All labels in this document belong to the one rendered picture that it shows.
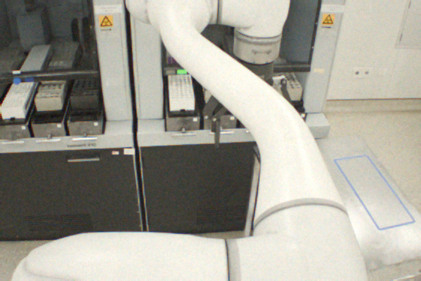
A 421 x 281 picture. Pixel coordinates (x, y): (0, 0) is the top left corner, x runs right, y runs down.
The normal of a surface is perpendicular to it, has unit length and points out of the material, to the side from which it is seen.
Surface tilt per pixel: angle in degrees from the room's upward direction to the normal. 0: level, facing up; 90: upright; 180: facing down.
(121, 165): 90
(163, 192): 90
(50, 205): 90
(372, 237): 0
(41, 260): 21
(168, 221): 90
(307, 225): 11
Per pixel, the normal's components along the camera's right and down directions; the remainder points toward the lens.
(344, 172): 0.04, -0.79
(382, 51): 0.12, 0.61
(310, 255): -0.14, -0.68
